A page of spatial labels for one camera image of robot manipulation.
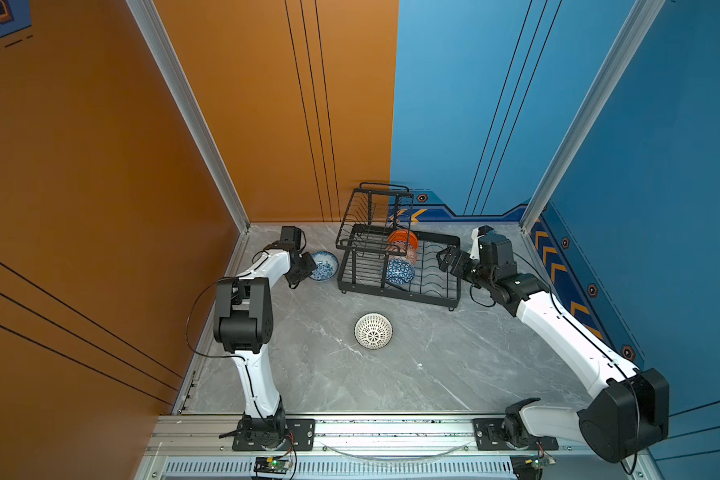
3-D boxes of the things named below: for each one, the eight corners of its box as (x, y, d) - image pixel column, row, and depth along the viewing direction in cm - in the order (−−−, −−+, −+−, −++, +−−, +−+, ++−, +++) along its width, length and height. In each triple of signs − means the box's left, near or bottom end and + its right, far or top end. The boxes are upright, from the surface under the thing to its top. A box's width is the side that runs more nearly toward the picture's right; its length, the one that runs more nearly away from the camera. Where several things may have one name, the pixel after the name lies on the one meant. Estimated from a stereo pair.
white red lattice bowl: (354, 349, 89) (354, 343, 85) (355, 320, 95) (355, 313, 91) (392, 349, 89) (393, 343, 85) (391, 320, 95) (392, 313, 91)
